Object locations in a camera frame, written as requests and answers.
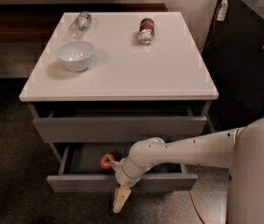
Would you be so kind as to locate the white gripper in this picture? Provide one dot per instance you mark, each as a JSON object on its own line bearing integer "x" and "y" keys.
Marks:
{"x": 121, "y": 172}

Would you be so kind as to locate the grey drawer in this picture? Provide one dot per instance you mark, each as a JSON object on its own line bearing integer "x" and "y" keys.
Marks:
{"x": 117, "y": 129}
{"x": 80, "y": 171}

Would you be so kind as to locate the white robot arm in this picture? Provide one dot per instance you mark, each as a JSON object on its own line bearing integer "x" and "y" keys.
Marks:
{"x": 240, "y": 150}

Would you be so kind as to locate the red apple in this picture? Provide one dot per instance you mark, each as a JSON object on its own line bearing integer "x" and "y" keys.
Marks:
{"x": 106, "y": 161}

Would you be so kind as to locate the grey top drawer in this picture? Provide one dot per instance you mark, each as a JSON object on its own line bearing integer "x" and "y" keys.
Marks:
{"x": 117, "y": 129}

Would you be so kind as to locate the white top drawer cabinet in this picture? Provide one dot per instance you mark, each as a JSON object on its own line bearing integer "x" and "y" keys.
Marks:
{"x": 125, "y": 78}

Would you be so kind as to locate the white bowl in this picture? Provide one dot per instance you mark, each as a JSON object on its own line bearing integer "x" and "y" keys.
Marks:
{"x": 75, "y": 55}

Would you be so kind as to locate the red soda can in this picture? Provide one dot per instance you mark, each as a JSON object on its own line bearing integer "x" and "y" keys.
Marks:
{"x": 146, "y": 31}

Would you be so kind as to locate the black cabinet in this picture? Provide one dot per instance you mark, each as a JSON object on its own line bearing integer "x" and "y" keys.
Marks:
{"x": 235, "y": 60}

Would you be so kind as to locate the white paper tag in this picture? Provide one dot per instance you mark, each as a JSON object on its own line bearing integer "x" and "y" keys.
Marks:
{"x": 222, "y": 11}

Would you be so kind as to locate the dark wooden bench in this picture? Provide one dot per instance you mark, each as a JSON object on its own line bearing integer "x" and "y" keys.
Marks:
{"x": 36, "y": 22}

